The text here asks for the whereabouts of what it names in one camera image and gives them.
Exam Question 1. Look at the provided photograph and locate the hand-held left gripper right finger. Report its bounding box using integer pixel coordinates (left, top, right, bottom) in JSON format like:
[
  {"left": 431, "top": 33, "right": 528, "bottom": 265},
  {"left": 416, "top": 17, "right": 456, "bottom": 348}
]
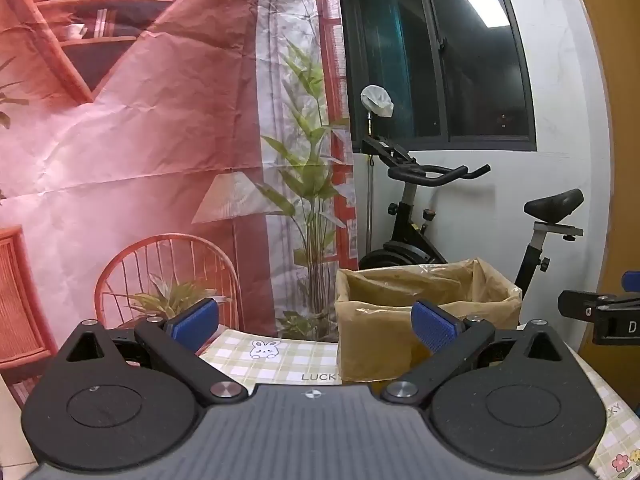
[{"left": 381, "top": 300, "right": 583, "bottom": 406}]

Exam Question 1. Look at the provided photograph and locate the black exercise bike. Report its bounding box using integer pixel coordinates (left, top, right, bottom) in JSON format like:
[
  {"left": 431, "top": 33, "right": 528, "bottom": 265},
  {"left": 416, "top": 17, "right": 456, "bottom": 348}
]
[{"left": 359, "top": 135, "right": 585, "bottom": 326}]

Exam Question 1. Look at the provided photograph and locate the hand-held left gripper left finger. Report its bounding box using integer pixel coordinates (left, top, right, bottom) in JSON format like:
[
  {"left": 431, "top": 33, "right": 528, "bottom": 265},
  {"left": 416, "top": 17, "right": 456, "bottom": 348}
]
[{"left": 55, "top": 297, "right": 249, "bottom": 407}]

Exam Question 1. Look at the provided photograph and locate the plastic-lined cardboard box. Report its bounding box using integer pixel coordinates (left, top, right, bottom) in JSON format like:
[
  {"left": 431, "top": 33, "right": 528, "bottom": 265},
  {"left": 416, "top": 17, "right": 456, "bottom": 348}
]
[{"left": 335, "top": 257, "right": 523, "bottom": 383}]

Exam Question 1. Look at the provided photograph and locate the checked cartoon tablecloth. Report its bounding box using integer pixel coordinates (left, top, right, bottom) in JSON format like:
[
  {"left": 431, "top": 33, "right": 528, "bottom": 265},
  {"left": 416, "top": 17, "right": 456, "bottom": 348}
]
[{"left": 197, "top": 327, "right": 640, "bottom": 480}]

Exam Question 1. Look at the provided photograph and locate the printed room backdrop cloth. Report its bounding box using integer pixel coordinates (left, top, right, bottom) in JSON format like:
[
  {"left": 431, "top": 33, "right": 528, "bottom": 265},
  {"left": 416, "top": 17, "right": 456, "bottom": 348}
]
[{"left": 0, "top": 0, "right": 358, "bottom": 411}]

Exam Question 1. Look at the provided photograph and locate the metal pole with white cover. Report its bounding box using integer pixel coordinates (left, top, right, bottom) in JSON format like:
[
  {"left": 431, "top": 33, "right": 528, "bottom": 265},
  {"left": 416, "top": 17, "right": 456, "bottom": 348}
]
[{"left": 360, "top": 85, "right": 396, "bottom": 256}]

